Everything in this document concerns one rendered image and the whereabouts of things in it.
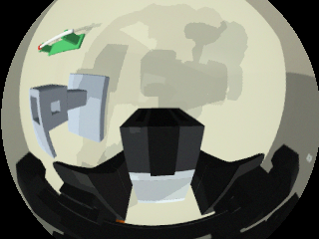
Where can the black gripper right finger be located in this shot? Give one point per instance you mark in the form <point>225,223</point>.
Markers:
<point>213,176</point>

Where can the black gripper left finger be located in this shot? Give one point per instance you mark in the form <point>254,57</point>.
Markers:
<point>110,182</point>

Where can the white tapered pin with red cap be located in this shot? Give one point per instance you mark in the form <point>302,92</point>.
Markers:
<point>57,37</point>

